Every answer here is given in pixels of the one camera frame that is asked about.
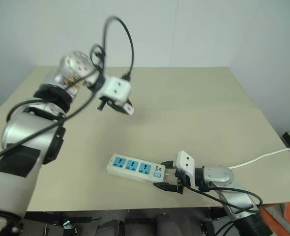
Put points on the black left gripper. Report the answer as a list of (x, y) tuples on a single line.
[(105, 101)]

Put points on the dark rounded shape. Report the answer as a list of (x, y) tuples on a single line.
[(110, 225)]

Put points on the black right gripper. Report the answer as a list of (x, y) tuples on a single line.
[(180, 188)]

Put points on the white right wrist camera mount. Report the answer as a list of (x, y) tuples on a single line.
[(185, 163)]

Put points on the white charger plug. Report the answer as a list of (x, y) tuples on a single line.
[(129, 109)]

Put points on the white power strip blue sockets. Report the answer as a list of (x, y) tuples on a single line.
[(135, 167)]

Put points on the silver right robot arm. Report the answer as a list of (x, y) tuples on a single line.
[(218, 175)]

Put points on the black table frame bar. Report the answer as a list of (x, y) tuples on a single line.
[(125, 212)]

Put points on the small metal bracket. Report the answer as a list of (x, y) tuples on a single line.
[(68, 222)]

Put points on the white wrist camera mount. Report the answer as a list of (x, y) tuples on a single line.
[(115, 89), (185, 163)]

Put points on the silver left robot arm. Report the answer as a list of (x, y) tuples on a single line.
[(19, 130)]

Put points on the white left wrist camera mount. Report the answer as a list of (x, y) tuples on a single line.
[(115, 89)]

